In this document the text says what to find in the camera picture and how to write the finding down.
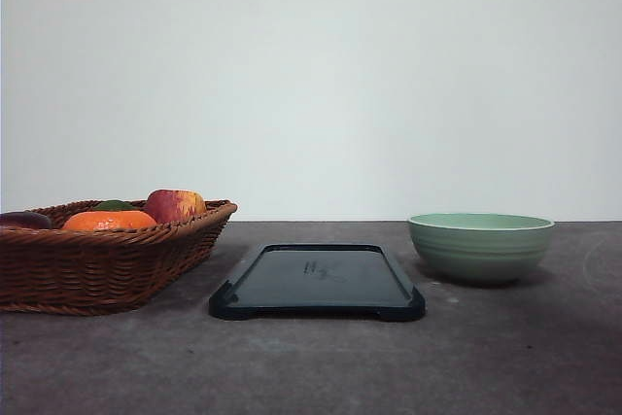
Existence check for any black rectangular tray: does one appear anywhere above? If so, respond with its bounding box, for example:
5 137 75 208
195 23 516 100
209 244 426 321

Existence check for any dark purple plum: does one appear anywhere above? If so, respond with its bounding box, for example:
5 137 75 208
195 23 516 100
0 211 52 229

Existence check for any brown wicker basket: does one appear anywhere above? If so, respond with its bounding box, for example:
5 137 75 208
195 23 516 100
0 189 237 316

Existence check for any red yellow apple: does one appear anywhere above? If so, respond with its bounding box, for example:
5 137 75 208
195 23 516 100
146 189 207 223

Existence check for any green ceramic bowl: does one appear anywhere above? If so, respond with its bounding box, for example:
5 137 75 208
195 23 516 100
408 212 555 281

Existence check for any green lime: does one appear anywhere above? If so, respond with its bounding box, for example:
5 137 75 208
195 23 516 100
94 199 138 211

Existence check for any orange mandarin fruit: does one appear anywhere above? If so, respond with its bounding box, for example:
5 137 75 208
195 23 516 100
62 210 157 230

